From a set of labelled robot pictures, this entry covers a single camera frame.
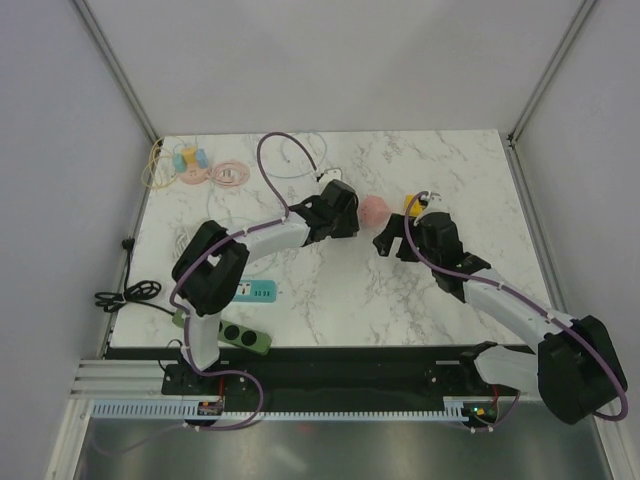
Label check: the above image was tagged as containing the yellow cube plug adapter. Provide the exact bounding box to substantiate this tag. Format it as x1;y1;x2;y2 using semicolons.
403;195;428;217

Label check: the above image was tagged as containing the pink coiled cable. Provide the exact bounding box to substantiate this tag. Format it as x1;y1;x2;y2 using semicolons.
209;159;252;189

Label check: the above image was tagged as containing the light blue thin cable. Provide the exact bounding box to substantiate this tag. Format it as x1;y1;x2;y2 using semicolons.
204;130;329;261

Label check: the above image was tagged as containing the teal power strip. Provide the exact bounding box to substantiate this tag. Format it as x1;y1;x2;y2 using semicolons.
232;279;277;304

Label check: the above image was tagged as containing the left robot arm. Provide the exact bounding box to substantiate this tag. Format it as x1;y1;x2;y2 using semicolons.
169;180;359;393

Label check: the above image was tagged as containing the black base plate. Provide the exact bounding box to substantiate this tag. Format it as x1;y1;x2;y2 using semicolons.
162;346;515;413

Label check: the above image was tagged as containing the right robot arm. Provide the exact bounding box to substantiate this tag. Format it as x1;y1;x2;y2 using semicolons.
373;211;629;425

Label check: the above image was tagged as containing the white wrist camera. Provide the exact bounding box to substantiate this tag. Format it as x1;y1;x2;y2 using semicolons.
316;168;343;183
414;191;444;214

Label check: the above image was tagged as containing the teal plug on pink socket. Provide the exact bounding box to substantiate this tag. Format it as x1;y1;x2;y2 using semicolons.
172;154;185;173

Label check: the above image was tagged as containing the pink cube plug adapter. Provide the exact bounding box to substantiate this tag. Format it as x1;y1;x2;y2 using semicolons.
359;195;391;228

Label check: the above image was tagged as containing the pink round power socket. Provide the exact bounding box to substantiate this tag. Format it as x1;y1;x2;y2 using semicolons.
178;165;210;185

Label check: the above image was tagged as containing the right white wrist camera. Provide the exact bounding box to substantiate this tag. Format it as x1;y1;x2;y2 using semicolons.
414;191;444;214

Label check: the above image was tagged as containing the white slotted cable duct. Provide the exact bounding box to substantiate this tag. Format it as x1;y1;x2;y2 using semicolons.
90;397;468;422

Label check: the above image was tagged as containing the green power strip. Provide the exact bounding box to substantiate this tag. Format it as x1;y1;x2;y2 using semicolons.
186;313;272;363

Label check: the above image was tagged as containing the blue plug on pink socket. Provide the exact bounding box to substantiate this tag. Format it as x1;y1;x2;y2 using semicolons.
196;149;208;169

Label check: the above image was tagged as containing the yellow plug on pink socket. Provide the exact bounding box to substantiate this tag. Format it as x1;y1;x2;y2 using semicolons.
181;146;197;165

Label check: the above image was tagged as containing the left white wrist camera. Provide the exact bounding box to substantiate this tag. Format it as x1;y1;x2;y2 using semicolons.
316;168;343;183

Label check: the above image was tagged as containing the yellow thin cable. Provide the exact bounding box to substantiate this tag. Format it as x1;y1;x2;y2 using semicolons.
140;140;177;189

